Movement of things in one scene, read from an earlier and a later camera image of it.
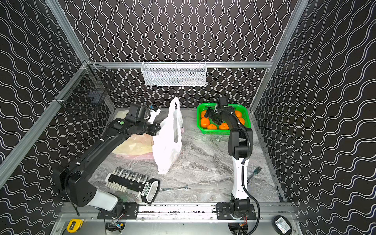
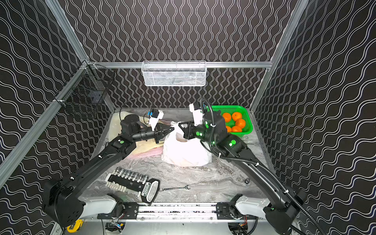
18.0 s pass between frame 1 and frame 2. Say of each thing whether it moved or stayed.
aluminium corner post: stayed
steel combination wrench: stayed
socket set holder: stayed
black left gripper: moved
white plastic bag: moved
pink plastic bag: stayed
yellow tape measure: stayed
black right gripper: moved
